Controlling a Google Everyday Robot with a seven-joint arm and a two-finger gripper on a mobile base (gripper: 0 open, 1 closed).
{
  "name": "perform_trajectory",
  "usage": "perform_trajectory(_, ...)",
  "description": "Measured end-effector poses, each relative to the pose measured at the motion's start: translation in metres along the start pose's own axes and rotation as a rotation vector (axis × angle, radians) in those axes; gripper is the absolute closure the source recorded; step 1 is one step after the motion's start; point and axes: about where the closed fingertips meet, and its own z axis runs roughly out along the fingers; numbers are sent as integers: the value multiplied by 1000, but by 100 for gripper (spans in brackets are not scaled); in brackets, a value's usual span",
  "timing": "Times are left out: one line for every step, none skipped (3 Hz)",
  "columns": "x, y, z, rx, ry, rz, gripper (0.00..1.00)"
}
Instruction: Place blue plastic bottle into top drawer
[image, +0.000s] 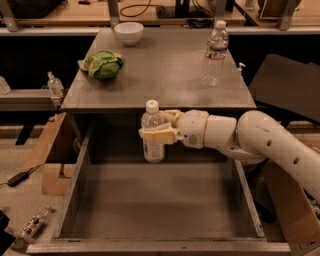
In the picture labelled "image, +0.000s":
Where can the small pump bottle right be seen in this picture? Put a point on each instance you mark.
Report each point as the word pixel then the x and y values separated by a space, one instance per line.
pixel 241 68

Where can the bottle lying on floor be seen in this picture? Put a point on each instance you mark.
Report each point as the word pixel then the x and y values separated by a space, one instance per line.
pixel 25 236

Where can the black power adapter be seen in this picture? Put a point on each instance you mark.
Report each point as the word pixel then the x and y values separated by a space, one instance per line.
pixel 18 178

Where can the blue labelled plastic bottle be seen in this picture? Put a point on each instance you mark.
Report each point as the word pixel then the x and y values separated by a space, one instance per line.
pixel 152 118

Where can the white ceramic bowl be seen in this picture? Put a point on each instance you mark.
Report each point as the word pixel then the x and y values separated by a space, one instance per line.
pixel 129 33

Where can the small clear bottle left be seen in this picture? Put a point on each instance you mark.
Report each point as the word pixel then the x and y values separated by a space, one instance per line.
pixel 55 85

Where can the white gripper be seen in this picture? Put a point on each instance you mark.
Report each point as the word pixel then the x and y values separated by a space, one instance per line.
pixel 192 128

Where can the cardboard box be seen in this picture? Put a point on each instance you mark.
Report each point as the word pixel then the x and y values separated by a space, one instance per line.
pixel 297 219
pixel 55 156

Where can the grey bench left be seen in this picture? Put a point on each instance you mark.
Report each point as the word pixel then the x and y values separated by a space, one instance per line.
pixel 23 100

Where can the grey drawer cabinet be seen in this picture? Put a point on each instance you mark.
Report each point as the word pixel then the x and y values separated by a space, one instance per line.
pixel 166 66

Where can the open grey top drawer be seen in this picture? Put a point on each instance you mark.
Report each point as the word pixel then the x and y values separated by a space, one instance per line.
pixel 195 203

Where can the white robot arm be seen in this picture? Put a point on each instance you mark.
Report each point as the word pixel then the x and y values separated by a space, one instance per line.
pixel 250 139

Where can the cardboard box left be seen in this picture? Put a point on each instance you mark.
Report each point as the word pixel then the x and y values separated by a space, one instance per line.
pixel 55 156

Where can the green crumpled chip bag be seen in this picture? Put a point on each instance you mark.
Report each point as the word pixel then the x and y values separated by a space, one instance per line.
pixel 101 65

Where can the black chair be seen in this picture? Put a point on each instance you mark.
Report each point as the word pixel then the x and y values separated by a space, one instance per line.
pixel 288 84

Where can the clear water bottle red label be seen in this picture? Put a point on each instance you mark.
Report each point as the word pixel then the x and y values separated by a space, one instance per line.
pixel 215 54

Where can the cardboard box right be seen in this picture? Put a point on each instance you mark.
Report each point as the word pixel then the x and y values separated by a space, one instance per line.
pixel 297 219

